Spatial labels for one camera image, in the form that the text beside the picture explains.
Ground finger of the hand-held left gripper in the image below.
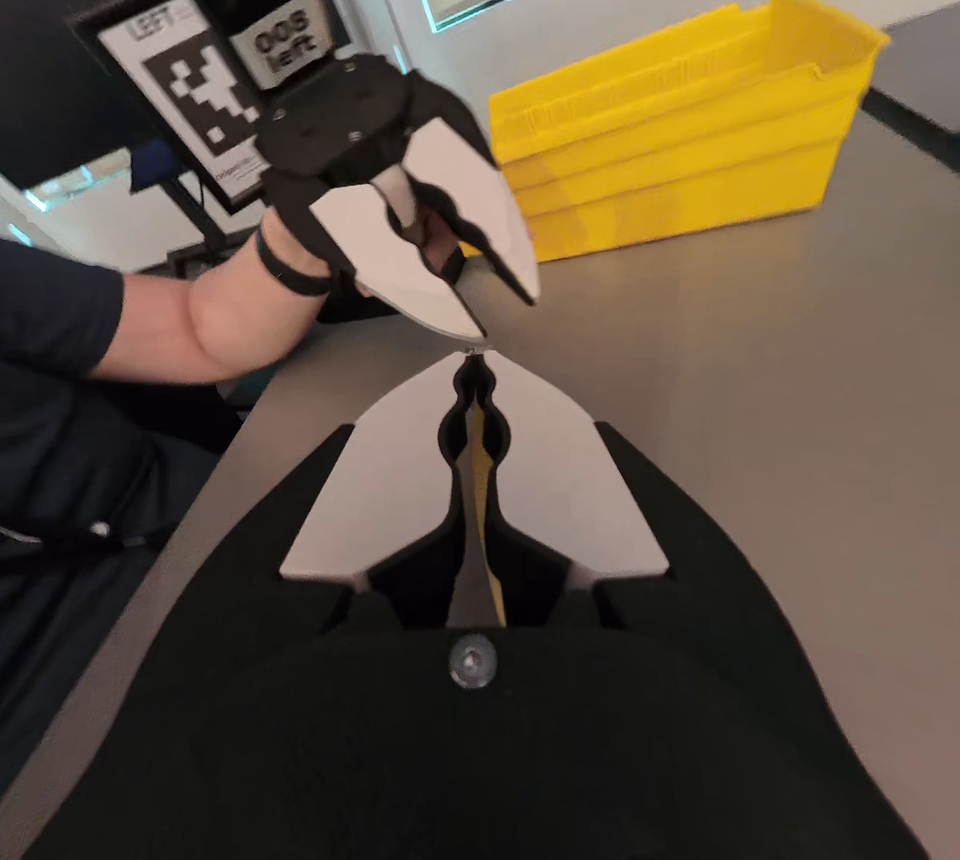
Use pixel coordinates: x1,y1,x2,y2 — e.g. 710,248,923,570
307,182,490,343
399,117,543,308

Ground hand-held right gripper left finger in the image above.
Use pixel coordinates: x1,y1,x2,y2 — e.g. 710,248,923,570
279,352,477,627

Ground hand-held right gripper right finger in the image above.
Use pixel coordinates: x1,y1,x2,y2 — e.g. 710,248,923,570
478,348,672,627

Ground yellow plastic bin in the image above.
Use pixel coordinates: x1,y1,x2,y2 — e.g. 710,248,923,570
459,0,894,266

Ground person's left forearm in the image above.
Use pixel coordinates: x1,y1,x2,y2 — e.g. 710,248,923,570
90,248,333,386

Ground person's left hand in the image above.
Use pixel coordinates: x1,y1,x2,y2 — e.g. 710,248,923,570
262,203,466,298

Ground black wristband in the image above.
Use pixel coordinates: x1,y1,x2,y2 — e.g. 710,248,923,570
254,224,336,298

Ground black framed marker sign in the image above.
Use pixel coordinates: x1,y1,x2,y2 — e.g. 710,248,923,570
66,0,276,217

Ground black sign stand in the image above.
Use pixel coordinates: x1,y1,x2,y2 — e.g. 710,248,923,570
166,168,235,277

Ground small blue object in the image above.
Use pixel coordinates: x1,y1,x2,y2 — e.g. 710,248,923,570
129,140,179,195

